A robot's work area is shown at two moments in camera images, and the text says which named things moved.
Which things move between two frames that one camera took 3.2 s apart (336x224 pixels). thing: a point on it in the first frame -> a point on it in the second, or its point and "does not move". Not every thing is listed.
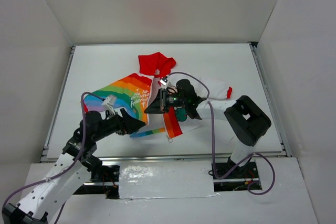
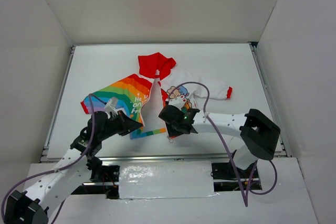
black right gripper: (161, 102) -> (171, 117)
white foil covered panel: (166, 179) does not move
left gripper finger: (130, 124) does not move
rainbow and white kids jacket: (135, 93) does not move
